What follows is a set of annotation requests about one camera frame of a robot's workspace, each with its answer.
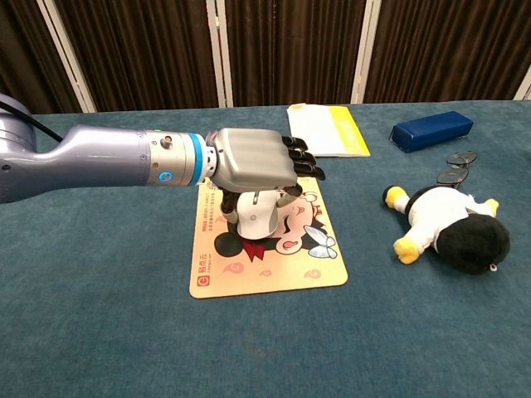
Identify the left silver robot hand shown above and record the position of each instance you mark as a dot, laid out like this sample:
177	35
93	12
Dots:
253	157

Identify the white computer mouse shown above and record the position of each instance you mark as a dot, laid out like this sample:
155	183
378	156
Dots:
257	219

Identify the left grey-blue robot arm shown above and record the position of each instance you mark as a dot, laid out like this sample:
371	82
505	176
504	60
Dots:
103	157

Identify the yellow cartoon mouse pad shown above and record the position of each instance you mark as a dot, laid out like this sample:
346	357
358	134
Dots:
269	282

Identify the white and yellow notebook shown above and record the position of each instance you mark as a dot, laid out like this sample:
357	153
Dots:
332	128

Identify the brown folding screen panel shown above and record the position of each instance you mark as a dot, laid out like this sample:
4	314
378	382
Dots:
290	49
20	54
448	49
526	92
141	54

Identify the blue glasses case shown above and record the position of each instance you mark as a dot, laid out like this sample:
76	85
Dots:
431	130

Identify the black-rimmed eyeglasses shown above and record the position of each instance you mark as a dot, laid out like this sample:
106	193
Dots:
452	176

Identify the blue velvet table cover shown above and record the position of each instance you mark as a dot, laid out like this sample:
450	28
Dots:
124	331

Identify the black and white penguin plush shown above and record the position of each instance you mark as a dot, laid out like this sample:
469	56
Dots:
473	240

